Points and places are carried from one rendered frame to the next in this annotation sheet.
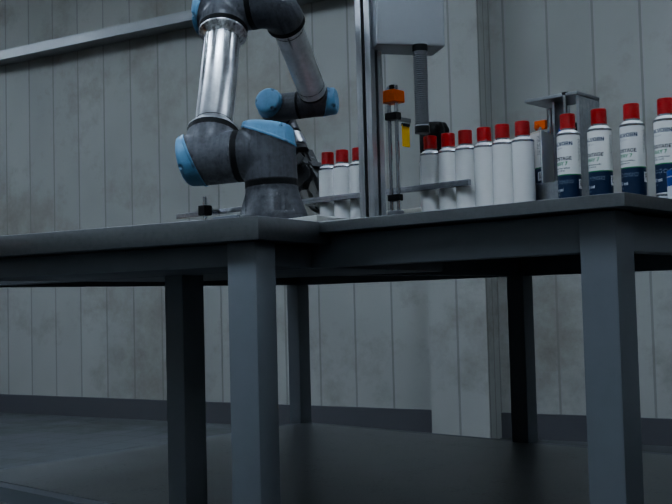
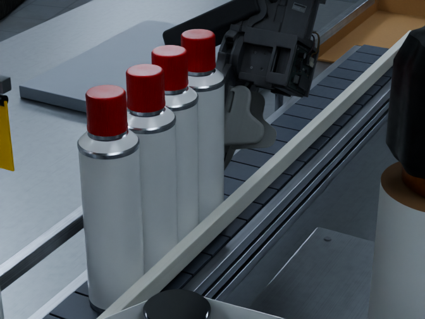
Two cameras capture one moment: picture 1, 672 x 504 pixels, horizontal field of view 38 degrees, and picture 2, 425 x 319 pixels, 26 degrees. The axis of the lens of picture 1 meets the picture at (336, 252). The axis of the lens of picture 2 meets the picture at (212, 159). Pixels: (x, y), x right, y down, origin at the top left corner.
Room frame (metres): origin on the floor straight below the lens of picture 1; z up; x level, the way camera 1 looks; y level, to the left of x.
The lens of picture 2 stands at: (2.48, -0.80, 1.37)
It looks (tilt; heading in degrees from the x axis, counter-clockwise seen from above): 27 degrees down; 77
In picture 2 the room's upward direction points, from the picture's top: straight up
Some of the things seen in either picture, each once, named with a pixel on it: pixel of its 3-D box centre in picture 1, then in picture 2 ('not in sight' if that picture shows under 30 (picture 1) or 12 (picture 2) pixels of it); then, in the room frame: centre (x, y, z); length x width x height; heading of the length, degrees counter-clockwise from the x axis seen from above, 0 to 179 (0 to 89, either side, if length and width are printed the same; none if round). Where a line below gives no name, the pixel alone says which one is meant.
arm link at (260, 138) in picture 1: (266, 151); not in sight; (2.16, 0.15, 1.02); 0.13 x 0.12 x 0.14; 77
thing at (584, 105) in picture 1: (562, 154); not in sight; (2.29, -0.53, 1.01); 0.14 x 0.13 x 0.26; 48
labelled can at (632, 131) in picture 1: (632, 152); not in sight; (2.08, -0.63, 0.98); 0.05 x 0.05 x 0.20
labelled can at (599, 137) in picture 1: (600, 156); not in sight; (2.13, -0.58, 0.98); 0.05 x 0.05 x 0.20
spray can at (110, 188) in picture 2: not in sight; (111, 201); (2.55, -0.11, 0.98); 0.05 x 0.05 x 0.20
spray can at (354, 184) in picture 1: (359, 186); (148, 175); (2.59, -0.07, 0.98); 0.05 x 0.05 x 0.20
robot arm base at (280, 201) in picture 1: (272, 203); not in sight; (2.15, 0.14, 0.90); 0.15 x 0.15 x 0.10
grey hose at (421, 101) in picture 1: (421, 89); not in sight; (2.32, -0.21, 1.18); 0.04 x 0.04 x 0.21
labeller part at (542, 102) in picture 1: (561, 99); not in sight; (2.29, -0.54, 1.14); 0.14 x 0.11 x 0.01; 48
